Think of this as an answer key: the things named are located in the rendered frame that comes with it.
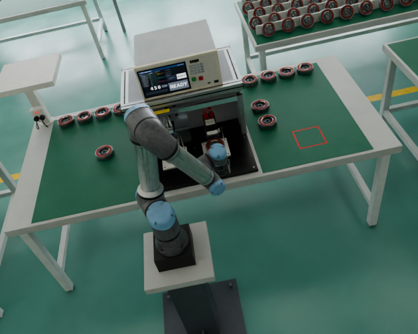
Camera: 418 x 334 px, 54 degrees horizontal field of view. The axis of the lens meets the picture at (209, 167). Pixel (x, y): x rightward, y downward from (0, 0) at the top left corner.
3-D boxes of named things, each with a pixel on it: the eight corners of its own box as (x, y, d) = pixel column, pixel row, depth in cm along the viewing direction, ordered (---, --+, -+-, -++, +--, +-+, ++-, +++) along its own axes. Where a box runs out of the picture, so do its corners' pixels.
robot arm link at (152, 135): (162, 128, 140) (233, 184, 175) (150, 112, 147) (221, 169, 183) (139, 152, 141) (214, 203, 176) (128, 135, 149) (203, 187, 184)
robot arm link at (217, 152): (204, 149, 182) (219, 138, 182) (206, 156, 192) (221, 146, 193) (213, 162, 179) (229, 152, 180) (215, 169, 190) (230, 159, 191)
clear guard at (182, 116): (192, 141, 209) (190, 132, 205) (146, 151, 209) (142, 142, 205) (186, 105, 232) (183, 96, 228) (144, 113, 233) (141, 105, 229)
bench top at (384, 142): (401, 152, 221) (403, 145, 218) (8, 237, 224) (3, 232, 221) (334, 60, 294) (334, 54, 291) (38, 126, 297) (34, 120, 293)
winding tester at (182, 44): (222, 84, 221) (217, 50, 207) (144, 101, 222) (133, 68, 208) (211, 50, 250) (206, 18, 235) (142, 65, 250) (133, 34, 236)
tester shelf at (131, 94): (244, 89, 223) (243, 82, 219) (123, 116, 223) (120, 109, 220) (229, 51, 254) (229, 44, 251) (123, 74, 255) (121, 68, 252)
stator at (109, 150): (94, 161, 250) (91, 156, 248) (100, 148, 258) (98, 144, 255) (111, 161, 248) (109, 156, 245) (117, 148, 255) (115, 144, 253)
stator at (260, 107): (261, 116, 255) (261, 111, 252) (247, 110, 261) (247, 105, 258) (273, 107, 259) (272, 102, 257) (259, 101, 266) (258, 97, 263)
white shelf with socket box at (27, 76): (81, 140, 268) (52, 81, 236) (27, 152, 269) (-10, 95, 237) (86, 109, 293) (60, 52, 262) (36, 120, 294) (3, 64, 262)
